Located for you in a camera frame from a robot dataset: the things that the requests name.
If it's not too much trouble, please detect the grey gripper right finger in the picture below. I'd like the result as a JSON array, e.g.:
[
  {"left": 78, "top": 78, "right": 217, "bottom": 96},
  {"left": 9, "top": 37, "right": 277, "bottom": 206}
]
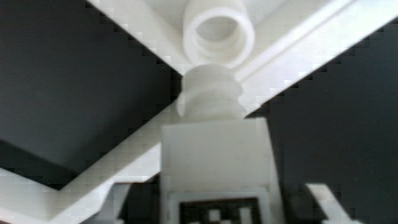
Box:
[{"left": 282, "top": 183, "right": 364, "bottom": 224}]

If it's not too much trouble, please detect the white table leg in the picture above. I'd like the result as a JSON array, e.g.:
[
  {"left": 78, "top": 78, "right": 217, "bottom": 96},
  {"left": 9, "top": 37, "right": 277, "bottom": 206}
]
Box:
[{"left": 160, "top": 64, "right": 286, "bottom": 224}]

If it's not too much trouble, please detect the white front fence bar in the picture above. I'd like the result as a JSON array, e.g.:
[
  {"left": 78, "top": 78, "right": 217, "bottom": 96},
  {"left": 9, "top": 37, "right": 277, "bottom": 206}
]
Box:
[{"left": 0, "top": 107, "right": 177, "bottom": 224}]

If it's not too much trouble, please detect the white square table top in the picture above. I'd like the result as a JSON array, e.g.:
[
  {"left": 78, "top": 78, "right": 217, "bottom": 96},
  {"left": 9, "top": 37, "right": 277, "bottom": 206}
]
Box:
[{"left": 87, "top": 0, "right": 398, "bottom": 111}]

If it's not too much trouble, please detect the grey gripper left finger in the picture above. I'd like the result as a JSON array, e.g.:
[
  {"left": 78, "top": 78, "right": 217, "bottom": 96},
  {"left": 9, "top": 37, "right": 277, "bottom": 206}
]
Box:
[{"left": 87, "top": 182, "right": 160, "bottom": 224}]

